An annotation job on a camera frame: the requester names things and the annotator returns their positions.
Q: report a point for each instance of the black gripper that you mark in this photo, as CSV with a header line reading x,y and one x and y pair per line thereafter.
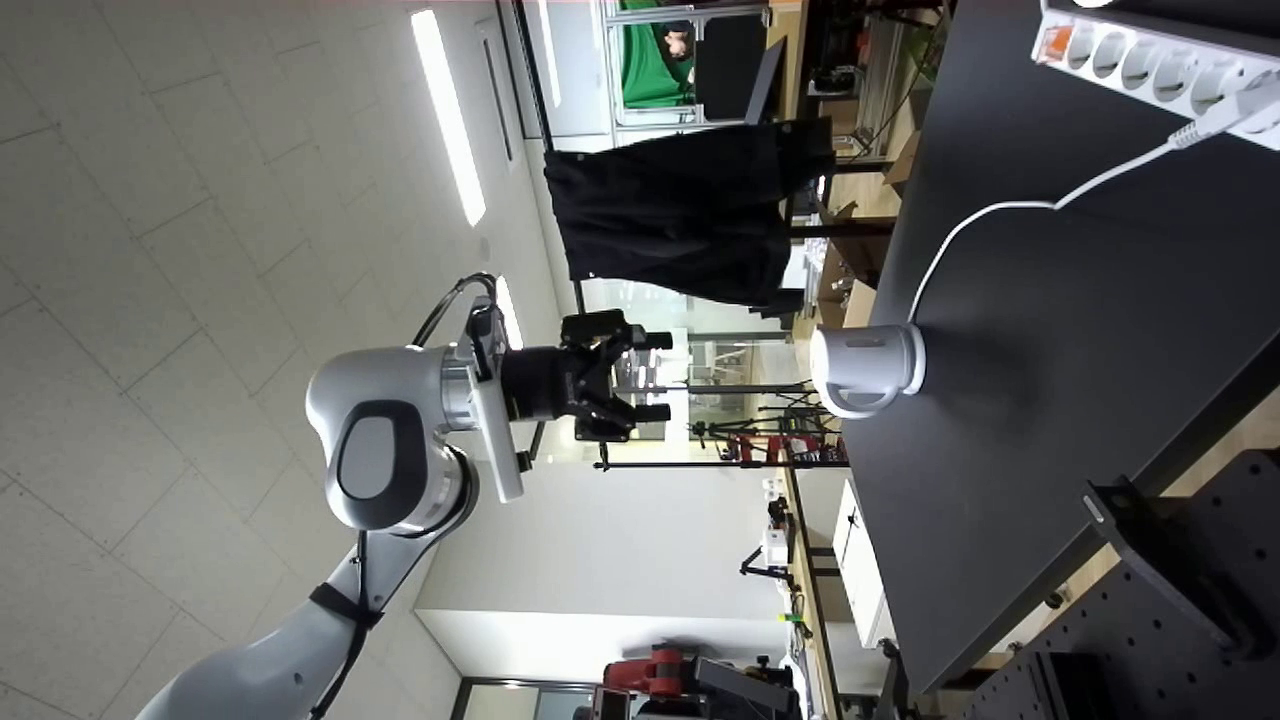
x,y
575,381

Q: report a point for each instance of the grey cylindrical cup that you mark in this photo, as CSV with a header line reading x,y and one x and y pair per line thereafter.
x,y
874,364

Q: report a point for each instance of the white power strip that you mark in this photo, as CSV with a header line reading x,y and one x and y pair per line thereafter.
x,y
1146,63

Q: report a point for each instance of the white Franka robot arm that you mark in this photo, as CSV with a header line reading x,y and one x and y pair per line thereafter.
x,y
387,460

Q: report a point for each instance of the short ceiling light strip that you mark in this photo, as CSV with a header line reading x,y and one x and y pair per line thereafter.
x,y
511,313

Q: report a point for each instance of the black hanging cloth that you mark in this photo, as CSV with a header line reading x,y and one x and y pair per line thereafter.
x,y
674,213

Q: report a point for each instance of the white drawer cabinet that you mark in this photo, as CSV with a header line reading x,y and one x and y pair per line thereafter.
x,y
862,566

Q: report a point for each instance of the red and black machine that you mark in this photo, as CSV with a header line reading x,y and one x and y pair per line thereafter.
x,y
653,672

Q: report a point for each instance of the person in green shirt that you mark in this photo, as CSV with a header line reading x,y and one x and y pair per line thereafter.
x,y
648,58

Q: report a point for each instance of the black office chair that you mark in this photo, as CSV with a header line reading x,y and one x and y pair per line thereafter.
x,y
734,66

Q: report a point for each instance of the long ceiling light strip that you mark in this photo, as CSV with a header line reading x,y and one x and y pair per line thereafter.
x,y
451,112

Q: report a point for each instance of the person in dark shirt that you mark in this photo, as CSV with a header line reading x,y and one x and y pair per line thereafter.
x,y
674,42

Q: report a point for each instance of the black perforated mounting board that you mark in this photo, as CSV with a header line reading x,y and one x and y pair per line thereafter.
x,y
1175,626

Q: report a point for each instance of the white window frame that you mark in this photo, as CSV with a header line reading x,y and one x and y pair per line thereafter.
x,y
575,74

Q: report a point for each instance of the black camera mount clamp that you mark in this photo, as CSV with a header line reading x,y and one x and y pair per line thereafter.
x,y
1175,566

